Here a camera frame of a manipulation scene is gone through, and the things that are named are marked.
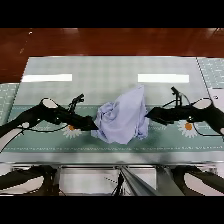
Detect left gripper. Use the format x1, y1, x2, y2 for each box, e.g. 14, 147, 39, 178
71, 114, 100, 132

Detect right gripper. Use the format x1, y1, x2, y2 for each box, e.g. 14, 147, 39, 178
145, 106, 175, 126

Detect light blue shirt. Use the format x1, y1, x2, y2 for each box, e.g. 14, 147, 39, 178
90, 84, 151, 145

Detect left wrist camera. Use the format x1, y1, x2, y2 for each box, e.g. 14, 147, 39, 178
67, 93, 86, 113

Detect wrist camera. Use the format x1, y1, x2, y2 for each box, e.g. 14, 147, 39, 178
170, 86, 185, 107
67, 93, 86, 113

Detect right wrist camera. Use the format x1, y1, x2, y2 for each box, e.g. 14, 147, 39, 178
170, 86, 185, 107

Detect black cable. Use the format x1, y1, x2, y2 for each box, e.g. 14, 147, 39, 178
19, 123, 70, 134
191, 115, 218, 137
111, 171, 125, 197

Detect silver frame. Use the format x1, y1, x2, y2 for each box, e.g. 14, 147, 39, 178
0, 161, 224, 197

